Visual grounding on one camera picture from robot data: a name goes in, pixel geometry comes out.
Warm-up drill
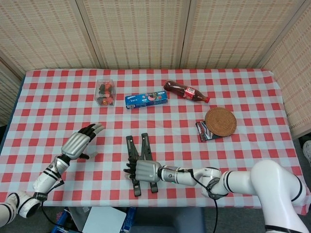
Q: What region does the dark flat chocolate box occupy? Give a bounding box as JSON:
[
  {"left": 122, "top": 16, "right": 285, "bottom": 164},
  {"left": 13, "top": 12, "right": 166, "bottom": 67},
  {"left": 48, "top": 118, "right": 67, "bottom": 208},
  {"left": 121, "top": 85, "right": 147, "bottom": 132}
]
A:
[{"left": 195, "top": 120, "right": 223, "bottom": 143}]

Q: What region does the red white checkered tablecloth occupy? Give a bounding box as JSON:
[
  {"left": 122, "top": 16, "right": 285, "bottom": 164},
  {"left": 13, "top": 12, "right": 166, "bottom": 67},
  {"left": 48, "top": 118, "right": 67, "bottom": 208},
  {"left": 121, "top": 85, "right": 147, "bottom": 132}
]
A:
[{"left": 0, "top": 68, "right": 311, "bottom": 216}]

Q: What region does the blue Oreo cookie box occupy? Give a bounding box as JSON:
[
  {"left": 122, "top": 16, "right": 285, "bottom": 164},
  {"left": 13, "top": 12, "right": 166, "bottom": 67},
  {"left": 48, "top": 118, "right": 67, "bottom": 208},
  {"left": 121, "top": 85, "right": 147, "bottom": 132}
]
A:
[{"left": 124, "top": 91, "right": 170, "bottom": 109}]

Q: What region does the cola bottle with red label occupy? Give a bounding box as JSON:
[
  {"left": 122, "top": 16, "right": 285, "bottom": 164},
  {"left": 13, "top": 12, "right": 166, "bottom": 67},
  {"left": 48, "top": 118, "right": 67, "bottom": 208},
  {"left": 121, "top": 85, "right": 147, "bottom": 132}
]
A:
[{"left": 163, "top": 80, "right": 210, "bottom": 104}]

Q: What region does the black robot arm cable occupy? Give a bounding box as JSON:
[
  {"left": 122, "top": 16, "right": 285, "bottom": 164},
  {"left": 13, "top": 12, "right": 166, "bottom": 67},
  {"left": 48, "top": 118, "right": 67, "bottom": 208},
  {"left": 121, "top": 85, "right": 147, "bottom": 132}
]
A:
[
  {"left": 40, "top": 178, "right": 65, "bottom": 229},
  {"left": 178, "top": 168, "right": 228, "bottom": 233}
]

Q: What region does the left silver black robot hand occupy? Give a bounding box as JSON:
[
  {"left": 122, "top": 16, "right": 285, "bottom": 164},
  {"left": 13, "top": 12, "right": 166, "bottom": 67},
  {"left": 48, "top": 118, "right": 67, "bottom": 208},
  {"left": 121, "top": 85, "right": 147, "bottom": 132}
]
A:
[{"left": 60, "top": 123, "right": 105, "bottom": 161}]

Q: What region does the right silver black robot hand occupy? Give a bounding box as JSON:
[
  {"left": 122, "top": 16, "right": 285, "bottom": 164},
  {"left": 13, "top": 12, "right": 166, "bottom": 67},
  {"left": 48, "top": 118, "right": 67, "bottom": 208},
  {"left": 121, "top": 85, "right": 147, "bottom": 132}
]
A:
[{"left": 123, "top": 159, "right": 163, "bottom": 182}]

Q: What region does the blue plastic crate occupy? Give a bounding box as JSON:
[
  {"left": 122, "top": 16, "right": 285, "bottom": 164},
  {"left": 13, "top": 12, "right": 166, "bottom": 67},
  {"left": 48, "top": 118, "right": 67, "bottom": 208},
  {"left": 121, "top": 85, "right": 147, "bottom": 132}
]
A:
[{"left": 50, "top": 208, "right": 75, "bottom": 233}]

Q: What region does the black folding laptop stand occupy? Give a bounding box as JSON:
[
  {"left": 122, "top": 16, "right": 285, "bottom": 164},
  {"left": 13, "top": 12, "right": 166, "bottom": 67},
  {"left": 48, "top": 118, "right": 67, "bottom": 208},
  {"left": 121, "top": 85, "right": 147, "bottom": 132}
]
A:
[{"left": 125, "top": 133, "right": 158, "bottom": 197}]

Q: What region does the round woven rattan coaster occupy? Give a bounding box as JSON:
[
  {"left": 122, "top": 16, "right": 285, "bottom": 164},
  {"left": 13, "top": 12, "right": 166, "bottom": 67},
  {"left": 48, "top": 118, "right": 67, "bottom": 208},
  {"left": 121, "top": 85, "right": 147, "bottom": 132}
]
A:
[{"left": 204, "top": 107, "right": 238, "bottom": 138}]

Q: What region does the white shoe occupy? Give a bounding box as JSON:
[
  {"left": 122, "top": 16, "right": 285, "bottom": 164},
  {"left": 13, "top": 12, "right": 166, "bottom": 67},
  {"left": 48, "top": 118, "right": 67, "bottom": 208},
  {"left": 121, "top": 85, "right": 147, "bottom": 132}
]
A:
[{"left": 303, "top": 140, "right": 311, "bottom": 168}]

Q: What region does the white flat board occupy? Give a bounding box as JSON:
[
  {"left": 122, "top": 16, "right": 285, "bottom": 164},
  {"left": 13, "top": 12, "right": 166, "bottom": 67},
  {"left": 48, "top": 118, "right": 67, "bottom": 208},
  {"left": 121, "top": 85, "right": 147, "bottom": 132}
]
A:
[{"left": 82, "top": 206, "right": 127, "bottom": 233}]

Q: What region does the clear plastic snack box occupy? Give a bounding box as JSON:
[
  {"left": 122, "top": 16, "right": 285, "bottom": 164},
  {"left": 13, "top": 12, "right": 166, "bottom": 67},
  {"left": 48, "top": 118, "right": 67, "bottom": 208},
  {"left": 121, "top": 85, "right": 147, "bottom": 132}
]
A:
[{"left": 94, "top": 79, "right": 117, "bottom": 107}]

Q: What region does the woven bamboo screen panel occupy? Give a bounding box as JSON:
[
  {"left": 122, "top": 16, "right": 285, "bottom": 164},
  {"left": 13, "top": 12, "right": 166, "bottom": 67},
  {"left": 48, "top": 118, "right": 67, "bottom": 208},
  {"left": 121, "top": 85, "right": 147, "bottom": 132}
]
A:
[
  {"left": 0, "top": 58, "right": 25, "bottom": 127},
  {"left": 182, "top": 0, "right": 304, "bottom": 70},
  {"left": 77, "top": 0, "right": 195, "bottom": 70},
  {"left": 257, "top": 0, "right": 311, "bottom": 140},
  {"left": 0, "top": 0, "right": 103, "bottom": 75}
]

